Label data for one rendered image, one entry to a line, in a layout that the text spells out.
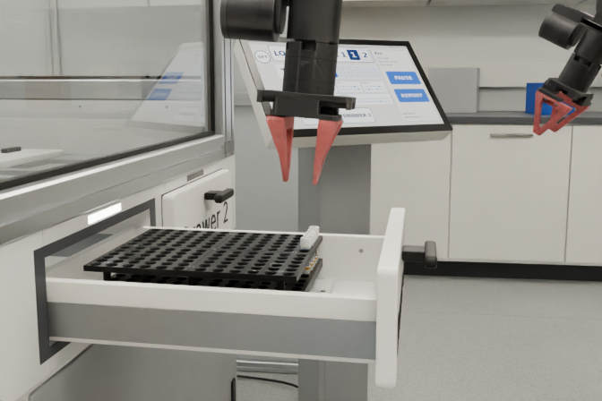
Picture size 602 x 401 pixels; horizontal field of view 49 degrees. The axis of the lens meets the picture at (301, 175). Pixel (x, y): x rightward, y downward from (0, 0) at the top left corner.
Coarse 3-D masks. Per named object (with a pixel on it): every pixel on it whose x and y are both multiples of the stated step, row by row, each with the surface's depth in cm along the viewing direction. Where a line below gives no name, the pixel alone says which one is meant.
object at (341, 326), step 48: (96, 240) 91; (336, 240) 84; (48, 288) 65; (96, 288) 64; (144, 288) 63; (192, 288) 63; (240, 288) 63; (336, 288) 81; (96, 336) 65; (144, 336) 64; (192, 336) 63; (240, 336) 62; (288, 336) 61; (336, 336) 60
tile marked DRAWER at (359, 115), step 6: (342, 108) 163; (360, 108) 165; (366, 108) 166; (342, 114) 162; (348, 114) 162; (354, 114) 163; (360, 114) 164; (366, 114) 165; (372, 114) 165; (348, 120) 161; (354, 120) 162; (360, 120) 163; (366, 120) 163; (372, 120) 164
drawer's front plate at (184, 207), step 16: (208, 176) 112; (224, 176) 117; (176, 192) 96; (192, 192) 101; (176, 208) 94; (192, 208) 101; (208, 208) 109; (224, 208) 118; (176, 224) 95; (192, 224) 101; (224, 224) 118
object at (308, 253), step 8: (320, 240) 80; (312, 248) 75; (296, 256) 72; (304, 256) 73; (312, 256) 74; (288, 264) 69; (296, 264) 69; (304, 264) 69; (280, 272) 66; (288, 272) 66; (296, 272) 66; (280, 280) 65; (288, 280) 65; (296, 280) 64
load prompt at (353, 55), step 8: (272, 48) 165; (280, 48) 166; (344, 48) 175; (352, 48) 177; (360, 48) 178; (368, 48) 179; (272, 56) 164; (280, 56) 165; (344, 56) 174; (352, 56) 175; (360, 56) 176; (368, 56) 177
